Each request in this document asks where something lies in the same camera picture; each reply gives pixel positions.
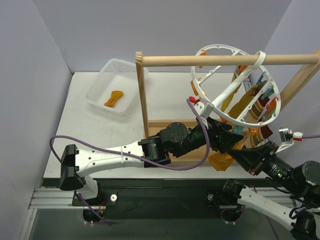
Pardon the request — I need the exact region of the mustard yellow sock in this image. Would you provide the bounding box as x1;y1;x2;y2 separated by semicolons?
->
220;71;243;112
207;152;235;172

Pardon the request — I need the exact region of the striped cream maroon sock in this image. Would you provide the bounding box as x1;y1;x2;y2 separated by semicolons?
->
243;94;275;148

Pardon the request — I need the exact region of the small orange sock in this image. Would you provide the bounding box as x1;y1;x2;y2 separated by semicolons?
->
104;90;124;108

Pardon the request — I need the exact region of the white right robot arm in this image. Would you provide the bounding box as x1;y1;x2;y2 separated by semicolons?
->
221;141;320;240

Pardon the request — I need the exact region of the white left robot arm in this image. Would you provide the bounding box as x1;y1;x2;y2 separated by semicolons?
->
59;119;244;206

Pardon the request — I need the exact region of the white round sock hanger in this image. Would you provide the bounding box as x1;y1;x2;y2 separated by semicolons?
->
191;51;281;128

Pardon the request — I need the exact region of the wooden hanger rack stand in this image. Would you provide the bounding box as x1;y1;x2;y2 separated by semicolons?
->
134;48;320;169

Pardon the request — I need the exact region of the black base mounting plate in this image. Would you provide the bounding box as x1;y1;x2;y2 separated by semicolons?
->
72;178;237;221

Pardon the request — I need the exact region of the white plastic mesh basket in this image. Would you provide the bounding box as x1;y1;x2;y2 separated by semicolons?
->
83;58;139;116

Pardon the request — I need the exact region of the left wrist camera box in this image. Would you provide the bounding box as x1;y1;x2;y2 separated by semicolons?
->
188;96;214;119

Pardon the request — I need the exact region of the purple cable at base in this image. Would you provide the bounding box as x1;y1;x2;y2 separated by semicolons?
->
74;194;113;226

